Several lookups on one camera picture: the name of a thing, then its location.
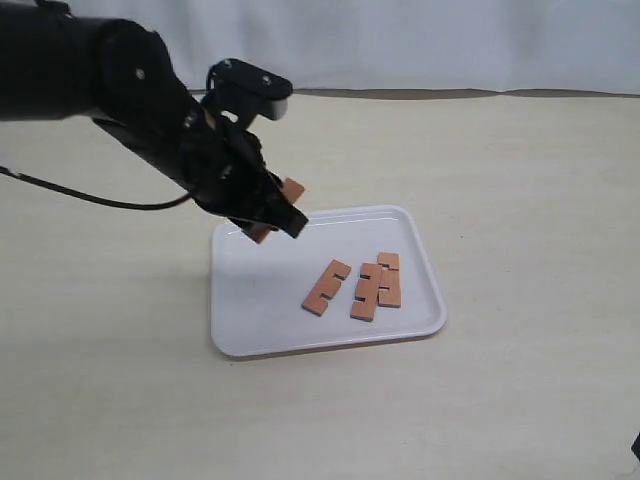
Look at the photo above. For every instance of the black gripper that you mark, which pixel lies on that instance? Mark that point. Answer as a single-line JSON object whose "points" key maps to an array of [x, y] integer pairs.
{"points": [[226, 175]]}

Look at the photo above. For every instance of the wooden notched puzzle piece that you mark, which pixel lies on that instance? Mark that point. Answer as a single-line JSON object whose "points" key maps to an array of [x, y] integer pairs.
{"points": [[389, 293], [326, 287], [366, 292], [292, 190]]}

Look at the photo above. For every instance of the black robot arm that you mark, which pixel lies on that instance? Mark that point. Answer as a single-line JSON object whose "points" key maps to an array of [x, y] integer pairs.
{"points": [[55, 65]]}

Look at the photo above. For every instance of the white plastic tray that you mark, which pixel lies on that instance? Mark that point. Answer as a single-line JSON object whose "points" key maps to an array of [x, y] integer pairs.
{"points": [[354, 276]]}

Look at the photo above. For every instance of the white backdrop curtain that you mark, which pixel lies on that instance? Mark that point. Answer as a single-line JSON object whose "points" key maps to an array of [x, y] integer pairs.
{"points": [[442, 45]]}

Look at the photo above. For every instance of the dark object at edge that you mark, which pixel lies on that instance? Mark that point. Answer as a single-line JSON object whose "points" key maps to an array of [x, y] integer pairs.
{"points": [[635, 448]]}

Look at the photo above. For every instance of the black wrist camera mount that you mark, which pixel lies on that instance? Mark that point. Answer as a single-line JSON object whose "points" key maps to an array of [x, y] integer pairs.
{"points": [[246, 91]]}

